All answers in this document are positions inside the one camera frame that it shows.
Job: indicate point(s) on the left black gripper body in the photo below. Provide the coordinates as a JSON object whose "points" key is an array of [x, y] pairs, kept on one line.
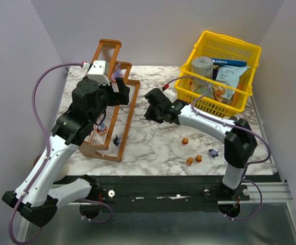
{"points": [[118, 95]]}

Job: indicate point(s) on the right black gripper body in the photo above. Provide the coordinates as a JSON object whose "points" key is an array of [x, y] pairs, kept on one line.
{"points": [[152, 103]]}

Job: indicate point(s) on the orange bear toy back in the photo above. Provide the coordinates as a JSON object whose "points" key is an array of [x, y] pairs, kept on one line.
{"points": [[185, 141]]}

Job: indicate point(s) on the orange bear toy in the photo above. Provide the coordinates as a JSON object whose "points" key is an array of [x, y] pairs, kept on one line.
{"points": [[189, 161], [185, 141], [198, 158]]}

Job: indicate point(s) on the black hat donkey toy front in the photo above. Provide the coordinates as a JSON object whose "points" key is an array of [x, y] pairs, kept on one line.
{"points": [[117, 141]]}

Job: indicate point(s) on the yellow plastic basket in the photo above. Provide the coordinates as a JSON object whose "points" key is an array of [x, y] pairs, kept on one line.
{"points": [[215, 45]]}

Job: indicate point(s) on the purple donkey toy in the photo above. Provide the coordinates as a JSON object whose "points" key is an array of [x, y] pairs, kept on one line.
{"points": [[213, 153]]}

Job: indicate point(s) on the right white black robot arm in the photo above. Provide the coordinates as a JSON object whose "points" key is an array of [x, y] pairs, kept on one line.
{"points": [[237, 137]]}

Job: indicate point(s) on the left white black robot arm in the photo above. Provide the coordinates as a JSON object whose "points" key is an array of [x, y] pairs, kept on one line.
{"points": [[34, 199]]}

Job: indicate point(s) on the green round item in basket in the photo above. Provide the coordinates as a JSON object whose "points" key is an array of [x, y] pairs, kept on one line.
{"points": [[205, 91]]}

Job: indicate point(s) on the orange bear toy front left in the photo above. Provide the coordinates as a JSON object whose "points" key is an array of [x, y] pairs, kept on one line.
{"points": [[189, 161]]}

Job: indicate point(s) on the grey cylindrical canister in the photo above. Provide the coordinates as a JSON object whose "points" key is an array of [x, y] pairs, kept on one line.
{"points": [[202, 66]]}

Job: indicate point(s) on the orange bear toy front right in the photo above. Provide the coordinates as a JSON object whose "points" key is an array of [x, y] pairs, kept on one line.
{"points": [[198, 158]]}

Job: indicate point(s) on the white bottle grey cap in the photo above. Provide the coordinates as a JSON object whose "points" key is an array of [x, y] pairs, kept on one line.
{"points": [[234, 118]]}

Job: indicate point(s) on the light blue chips bag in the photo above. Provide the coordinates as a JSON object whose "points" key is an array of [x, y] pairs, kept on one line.
{"points": [[229, 76]]}

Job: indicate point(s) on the dark blue box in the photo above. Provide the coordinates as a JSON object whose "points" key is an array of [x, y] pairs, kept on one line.
{"points": [[228, 62]]}

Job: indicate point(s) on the brown topped white roll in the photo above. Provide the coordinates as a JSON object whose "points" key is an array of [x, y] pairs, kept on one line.
{"points": [[62, 174]]}

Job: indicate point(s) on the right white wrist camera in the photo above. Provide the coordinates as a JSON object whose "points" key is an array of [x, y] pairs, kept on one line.
{"points": [[170, 95]]}

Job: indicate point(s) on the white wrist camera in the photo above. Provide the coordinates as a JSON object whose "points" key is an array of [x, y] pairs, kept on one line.
{"points": [[170, 95], [97, 71]]}

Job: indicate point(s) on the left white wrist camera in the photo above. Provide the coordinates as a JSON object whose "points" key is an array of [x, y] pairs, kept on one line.
{"points": [[97, 71]]}

